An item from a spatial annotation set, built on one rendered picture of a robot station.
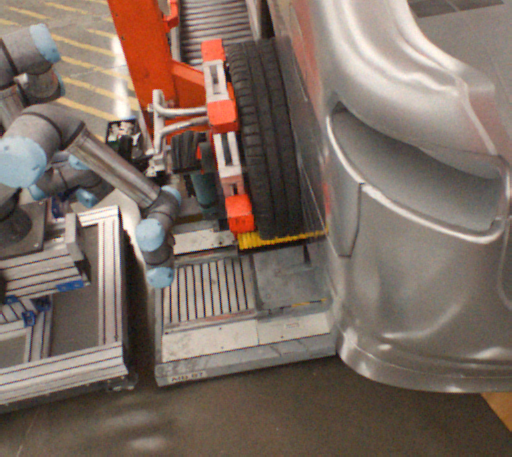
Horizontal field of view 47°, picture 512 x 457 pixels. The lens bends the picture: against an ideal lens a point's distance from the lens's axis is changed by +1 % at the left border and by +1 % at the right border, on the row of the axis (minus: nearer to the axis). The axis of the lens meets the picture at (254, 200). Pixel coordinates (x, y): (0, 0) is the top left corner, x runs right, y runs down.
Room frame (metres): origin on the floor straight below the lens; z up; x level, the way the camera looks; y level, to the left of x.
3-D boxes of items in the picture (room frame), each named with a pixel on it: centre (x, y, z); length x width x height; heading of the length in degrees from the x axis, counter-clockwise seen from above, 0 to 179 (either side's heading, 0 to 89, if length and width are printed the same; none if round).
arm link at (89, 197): (1.48, 0.52, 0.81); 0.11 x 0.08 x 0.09; 136
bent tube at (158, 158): (1.44, 0.18, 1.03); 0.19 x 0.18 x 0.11; 91
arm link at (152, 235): (1.09, 0.28, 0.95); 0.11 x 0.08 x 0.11; 164
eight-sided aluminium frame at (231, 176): (1.54, 0.06, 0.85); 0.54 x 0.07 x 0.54; 1
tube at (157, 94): (1.64, 0.18, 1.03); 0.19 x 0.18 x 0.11; 91
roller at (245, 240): (1.42, -0.04, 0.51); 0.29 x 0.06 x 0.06; 91
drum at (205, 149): (1.54, 0.13, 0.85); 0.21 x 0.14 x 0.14; 91
